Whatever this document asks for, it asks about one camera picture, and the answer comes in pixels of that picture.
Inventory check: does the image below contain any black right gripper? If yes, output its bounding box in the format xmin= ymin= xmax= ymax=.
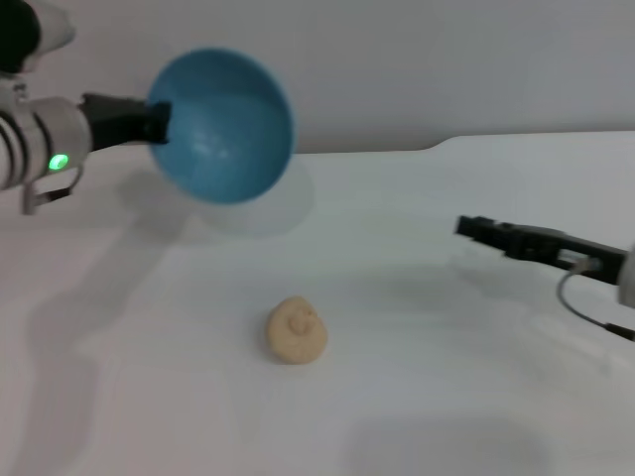
xmin=454 ymin=214 xmax=629 ymax=287

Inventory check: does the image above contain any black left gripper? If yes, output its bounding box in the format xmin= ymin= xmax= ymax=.
xmin=80 ymin=92 xmax=173 ymax=153

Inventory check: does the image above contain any blue bowl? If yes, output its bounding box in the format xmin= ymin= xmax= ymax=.
xmin=148 ymin=46 xmax=296 ymax=206

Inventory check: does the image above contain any beige egg yolk pastry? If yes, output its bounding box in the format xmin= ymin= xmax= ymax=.
xmin=263 ymin=295 xmax=330 ymax=367

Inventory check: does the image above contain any right arm cable with plug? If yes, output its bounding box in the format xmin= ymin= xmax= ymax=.
xmin=556 ymin=269 xmax=635 ymax=343

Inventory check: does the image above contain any arm cable with plug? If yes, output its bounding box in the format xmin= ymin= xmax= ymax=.
xmin=556 ymin=269 xmax=635 ymax=343
xmin=20 ymin=165 xmax=83 ymax=216

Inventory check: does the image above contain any left arm cable with plug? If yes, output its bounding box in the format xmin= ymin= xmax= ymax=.
xmin=20 ymin=165 xmax=83 ymax=216

